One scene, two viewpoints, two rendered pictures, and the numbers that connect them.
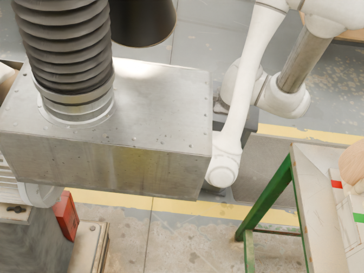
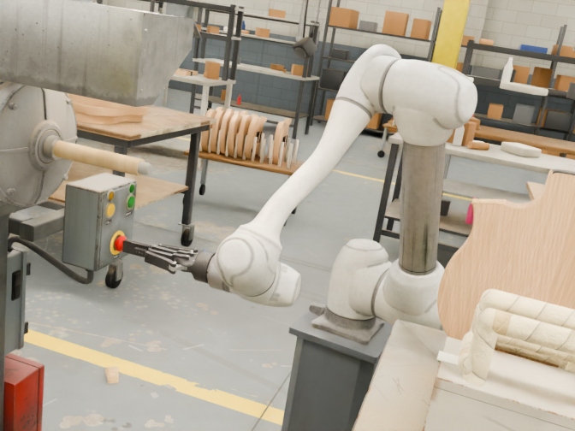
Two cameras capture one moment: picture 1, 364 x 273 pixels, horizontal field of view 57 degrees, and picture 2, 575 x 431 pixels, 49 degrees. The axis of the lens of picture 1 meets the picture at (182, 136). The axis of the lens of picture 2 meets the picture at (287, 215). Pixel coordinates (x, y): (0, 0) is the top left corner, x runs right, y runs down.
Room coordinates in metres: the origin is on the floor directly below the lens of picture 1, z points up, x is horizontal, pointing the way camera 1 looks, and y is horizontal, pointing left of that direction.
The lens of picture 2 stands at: (-0.56, -0.64, 1.54)
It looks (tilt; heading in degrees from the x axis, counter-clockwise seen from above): 16 degrees down; 21
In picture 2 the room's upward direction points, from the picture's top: 9 degrees clockwise
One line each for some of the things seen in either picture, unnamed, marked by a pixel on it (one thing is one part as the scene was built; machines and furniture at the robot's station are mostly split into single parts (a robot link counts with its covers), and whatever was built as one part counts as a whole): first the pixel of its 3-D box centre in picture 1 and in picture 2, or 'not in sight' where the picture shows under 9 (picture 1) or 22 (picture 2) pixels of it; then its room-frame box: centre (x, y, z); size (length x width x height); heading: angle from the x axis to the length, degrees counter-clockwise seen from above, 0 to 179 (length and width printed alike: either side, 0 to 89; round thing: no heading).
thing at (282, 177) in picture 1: (261, 206); not in sight; (0.79, -0.45, 0.45); 0.05 x 0.05 x 0.90; 6
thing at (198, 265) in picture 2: not in sight; (195, 263); (0.68, 0.05, 0.97); 0.09 x 0.08 x 0.07; 96
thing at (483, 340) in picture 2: not in sight; (481, 350); (0.31, -0.62, 1.15); 0.03 x 0.03 x 0.09
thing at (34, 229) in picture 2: not in sight; (54, 222); (0.57, 0.38, 1.02); 0.19 x 0.04 x 0.04; 6
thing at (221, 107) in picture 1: (229, 99); (343, 315); (1.19, -0.20, 0.73); 0.22 x 0.18 x 0.06; 88
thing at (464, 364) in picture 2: not in sight; (471, 352); (0.35, -0.61, 1.12); 0.11 x 0.03 x 0.03; 5
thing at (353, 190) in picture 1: (356, 189); not in sight; (0.63, -0.60, 0.99); 0.03 x 0.03 x 0.09
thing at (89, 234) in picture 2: not in sight; (69, 227); (0.62, 0.38, 0.99); 0.24 x 0.21 x 0.26; 96
